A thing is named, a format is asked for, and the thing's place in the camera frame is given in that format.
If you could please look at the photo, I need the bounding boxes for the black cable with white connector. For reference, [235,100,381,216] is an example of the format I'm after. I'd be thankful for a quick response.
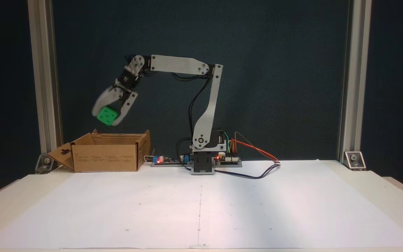
[186,162,280,180]

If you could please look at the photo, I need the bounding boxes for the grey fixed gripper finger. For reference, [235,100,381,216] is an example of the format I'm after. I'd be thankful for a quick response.
[92,86,123,117]

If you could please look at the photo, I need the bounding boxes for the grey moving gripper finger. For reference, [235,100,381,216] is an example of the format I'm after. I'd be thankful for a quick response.
[112,92,139,126]

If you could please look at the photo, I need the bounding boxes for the circuit board with coloured wires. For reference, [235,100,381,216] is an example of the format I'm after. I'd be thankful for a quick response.
[215,153,243,168]

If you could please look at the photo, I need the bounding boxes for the large white paper sheet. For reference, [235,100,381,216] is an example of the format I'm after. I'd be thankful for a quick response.
[0,160,403,250]

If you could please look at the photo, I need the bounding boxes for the aluminium frame post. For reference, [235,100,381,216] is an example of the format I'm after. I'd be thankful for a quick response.
[337,0,373,163]
[27,0,63,165]

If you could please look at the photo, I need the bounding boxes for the open cardboard box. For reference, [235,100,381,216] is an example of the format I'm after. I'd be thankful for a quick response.
[47,129,151,173]

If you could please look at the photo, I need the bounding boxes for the metal corner bracket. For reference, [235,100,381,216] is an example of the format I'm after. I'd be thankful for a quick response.
[35,154,55,174]
[344,151,366,171]

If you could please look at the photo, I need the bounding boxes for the blue circuit board red LED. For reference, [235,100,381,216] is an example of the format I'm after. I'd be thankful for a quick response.
[151,154,192,168]

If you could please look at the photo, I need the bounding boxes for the green dice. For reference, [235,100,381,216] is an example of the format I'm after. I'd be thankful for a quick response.
[97,106,118,126]

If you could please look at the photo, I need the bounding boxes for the orange and red wires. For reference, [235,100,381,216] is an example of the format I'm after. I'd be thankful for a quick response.
[231,132,279,163]

